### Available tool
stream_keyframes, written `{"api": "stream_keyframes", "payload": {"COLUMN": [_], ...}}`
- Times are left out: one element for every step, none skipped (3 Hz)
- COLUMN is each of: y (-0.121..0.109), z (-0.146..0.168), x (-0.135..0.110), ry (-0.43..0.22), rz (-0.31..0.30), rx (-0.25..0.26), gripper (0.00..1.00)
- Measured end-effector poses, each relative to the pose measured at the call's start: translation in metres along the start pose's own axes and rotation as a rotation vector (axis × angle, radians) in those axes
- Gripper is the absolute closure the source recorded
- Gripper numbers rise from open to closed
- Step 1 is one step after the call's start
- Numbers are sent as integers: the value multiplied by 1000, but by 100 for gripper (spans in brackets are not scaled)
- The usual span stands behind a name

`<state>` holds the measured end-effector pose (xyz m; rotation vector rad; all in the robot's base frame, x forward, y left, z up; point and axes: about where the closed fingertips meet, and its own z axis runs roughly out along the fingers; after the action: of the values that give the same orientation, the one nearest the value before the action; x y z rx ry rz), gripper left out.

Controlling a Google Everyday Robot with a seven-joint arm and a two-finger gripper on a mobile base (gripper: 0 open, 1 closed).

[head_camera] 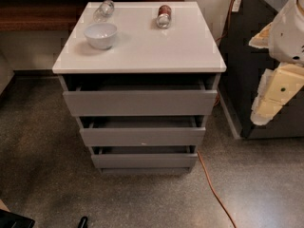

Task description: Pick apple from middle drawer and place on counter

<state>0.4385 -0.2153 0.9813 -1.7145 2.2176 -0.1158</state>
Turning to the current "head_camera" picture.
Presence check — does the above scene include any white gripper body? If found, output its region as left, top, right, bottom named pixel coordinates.
left=269, top=0, right=304, bottom=66

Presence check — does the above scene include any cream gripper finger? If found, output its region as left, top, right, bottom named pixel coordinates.
left=249, top=23, right=273, bottom=48
left=250, top=63, right=304, bottom=125

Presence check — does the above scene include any grey drawer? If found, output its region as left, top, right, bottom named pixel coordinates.
left=91, top=146, right=198, bottom=169
left=63, top=88, right=217, bottom=117
left=80, top=116, right=205, bottom=146

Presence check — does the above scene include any grey top drawer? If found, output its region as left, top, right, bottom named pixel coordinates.
left=63, top=88, right=217, bottom=117

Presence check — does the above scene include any white drawer cabinet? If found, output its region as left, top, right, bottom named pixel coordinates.
left=53, top=2, right=226, bottom=174

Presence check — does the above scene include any grey bottom drawer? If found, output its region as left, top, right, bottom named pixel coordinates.
left=91, top=146, right=198, bottom=169

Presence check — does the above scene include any black cabinet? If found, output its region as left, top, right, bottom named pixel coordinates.
left=218, top=0, right=304, bottom=139

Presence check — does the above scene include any brown-lidded glass jar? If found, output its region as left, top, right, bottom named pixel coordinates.
left=156, top=5, right=172, bottom=29

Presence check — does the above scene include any clear glass jar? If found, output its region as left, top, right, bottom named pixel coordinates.
left=93, top=0, right=115, bottom=23

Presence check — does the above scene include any white ceramic bowl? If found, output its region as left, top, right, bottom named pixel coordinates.
left=84, top=23, right=117, bottom=50

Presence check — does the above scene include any small black floor object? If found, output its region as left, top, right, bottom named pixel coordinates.
left=78, top=217, right=88, bottom=228

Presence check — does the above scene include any dark wooden shelf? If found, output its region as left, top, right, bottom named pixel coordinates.
left=0, top=0, right=185, bottom=32

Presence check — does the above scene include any black object bottom left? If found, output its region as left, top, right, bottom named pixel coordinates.
left=0, top=209, right=35, bottom=228

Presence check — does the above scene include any orange power cable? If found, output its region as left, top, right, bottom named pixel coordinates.
left=196, top=0, right=247, bottom=228

